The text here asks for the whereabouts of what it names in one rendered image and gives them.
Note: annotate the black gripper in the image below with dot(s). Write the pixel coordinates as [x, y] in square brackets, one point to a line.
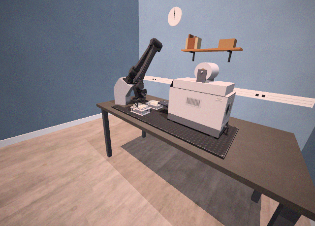
[135, 99]

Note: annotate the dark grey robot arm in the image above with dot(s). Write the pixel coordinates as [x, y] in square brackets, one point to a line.
[138, 71]

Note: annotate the white roll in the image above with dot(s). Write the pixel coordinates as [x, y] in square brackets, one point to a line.
[212, 70]

